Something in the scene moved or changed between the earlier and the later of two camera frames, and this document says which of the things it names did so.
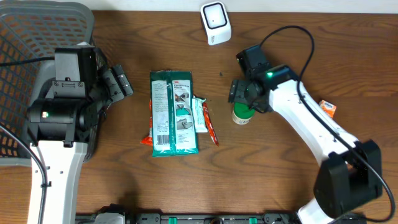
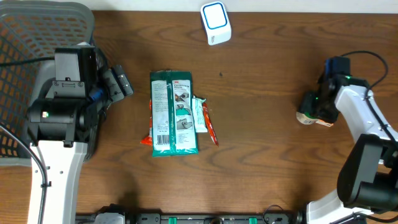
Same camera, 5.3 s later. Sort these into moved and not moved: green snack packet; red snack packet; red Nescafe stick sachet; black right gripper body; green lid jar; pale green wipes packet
Moved: green lid jar; black right gripper body
Not moved: red Nescafe stick sachet; red snack packet; green snack packet; pale green wipes packet
